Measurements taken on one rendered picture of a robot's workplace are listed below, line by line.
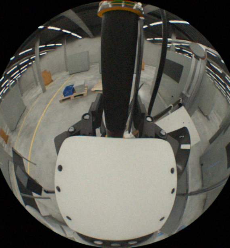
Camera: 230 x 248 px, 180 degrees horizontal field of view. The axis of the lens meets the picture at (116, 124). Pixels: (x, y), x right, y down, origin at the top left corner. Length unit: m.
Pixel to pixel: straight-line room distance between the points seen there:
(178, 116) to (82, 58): 7.25
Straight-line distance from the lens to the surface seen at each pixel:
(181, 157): 0.24
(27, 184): 0.72
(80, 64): 7.46
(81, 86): 3.16
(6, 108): 6.17
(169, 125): 0.55
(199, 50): 0.79
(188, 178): 0.93
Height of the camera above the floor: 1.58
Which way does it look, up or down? 51 degrees down
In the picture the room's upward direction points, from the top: 3 degrees clockwise
